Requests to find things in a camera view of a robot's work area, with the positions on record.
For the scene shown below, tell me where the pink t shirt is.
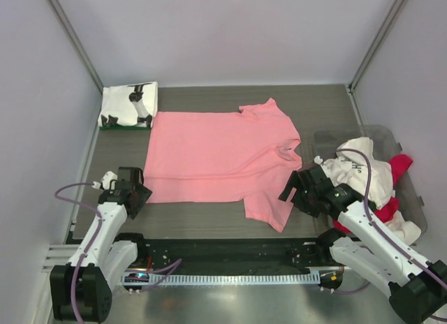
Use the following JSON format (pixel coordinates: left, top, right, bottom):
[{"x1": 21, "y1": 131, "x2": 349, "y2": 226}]
[{"x1": 144, "y1": 98, "x2": 302, "y2": 233}]

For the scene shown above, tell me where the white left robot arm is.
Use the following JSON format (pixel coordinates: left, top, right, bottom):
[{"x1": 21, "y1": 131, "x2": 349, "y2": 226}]
[{"x1": 50, "y1": 167, "x2": 152, "y2": 323}]

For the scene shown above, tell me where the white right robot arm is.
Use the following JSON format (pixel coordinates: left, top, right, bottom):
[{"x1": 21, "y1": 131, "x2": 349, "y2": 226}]
[{"x1": 279, "y1": 165, "x2": 446, "y2": 323}]

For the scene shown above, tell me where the white crumpled t shirt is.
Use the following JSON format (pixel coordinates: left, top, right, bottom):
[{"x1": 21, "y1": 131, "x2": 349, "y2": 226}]
[{"x1": 314, "y1": 137, "x2": 422, "y2": 245}]

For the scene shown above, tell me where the folded green t shirt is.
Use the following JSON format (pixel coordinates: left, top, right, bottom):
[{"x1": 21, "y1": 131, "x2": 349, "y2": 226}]
[{"x1": 99, "y1": 125, "x2": 151, "y2": 131}]

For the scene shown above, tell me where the folded white printed t shirt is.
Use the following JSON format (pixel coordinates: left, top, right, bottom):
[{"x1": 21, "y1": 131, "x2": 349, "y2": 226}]
[{"x1": 98, "y1": 82, "x2": 158, "y2": 129}]

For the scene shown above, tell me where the magenta crumpled t shirt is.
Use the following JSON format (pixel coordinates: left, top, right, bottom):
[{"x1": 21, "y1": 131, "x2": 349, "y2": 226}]
[{"x1": 322, "y1": 152, "x2": 413, "y2": 223}]

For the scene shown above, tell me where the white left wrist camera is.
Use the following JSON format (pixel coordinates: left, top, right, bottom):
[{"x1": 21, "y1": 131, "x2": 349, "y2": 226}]
[{"x1": 91, "y1": 171, "x2": 117, "y2": 190}]

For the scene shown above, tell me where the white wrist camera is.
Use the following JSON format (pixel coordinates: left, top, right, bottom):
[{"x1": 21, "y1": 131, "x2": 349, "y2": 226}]
[
  {"x1": 314, "y1": 156, "x2": 324, "y2": 165},
  {"x1": 91, "y1": 171, "x2": 117, "y2": 190}
]

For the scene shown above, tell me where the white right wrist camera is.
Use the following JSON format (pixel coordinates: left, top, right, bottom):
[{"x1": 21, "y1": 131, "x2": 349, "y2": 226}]
[{"x1": 314, "y1": 156, "x2": 324, "y2": 165}]

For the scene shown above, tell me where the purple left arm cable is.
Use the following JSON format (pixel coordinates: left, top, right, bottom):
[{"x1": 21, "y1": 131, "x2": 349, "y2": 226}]
[{"x1": 54, "y1": 181, "x2": 105, "y2": 323}]

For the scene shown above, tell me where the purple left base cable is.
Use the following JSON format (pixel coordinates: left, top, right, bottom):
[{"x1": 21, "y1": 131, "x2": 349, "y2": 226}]
[{"x1": 124, "y1": 258, "x2": 182, "y2": 290}]

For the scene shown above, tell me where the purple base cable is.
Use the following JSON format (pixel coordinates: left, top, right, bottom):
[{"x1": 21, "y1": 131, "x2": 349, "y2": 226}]
[
  {"x1": 321, "y1": 280, "x2": 372, "y2": 296},
  {"x1": 124, "y1": 258, "x2": 182, "y2": 290}
]

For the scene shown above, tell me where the white slotted cable duct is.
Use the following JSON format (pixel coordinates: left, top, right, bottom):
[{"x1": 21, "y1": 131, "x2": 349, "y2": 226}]
[{"x1": 122, "y1": 272, "x2": 321, "y2": 288}]

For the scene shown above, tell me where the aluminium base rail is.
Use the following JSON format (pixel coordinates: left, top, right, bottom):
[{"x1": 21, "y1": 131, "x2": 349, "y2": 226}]
[{"x1": 42, "y1": 244, "x2": 78, "y2": 272}]

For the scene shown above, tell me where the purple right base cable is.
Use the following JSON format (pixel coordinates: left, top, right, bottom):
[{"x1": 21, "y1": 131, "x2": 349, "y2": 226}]
[{"x1": 321, "y1": 280, "x2": 372, "y2": 296}]

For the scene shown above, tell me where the left aluminium frame post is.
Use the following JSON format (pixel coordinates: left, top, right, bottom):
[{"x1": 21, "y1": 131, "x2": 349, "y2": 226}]
[{"x1": 46, "y1": 0, "x2": 103, "y2": 93}]

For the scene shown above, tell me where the aluminium frame post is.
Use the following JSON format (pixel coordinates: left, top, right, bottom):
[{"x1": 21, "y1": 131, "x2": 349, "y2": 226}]
[
  {"x1": 347, "y1": 0, "x2": 416, "y2": 93},
  {"x1": 46, "y1": 0, "x2": 103, "y2": 93}
]

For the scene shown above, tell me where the right aluminium frame post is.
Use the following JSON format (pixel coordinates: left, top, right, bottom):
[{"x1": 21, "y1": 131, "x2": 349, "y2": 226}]
[{"x1": 347, "y1": 0, "x2": 416, "y2": 93}]

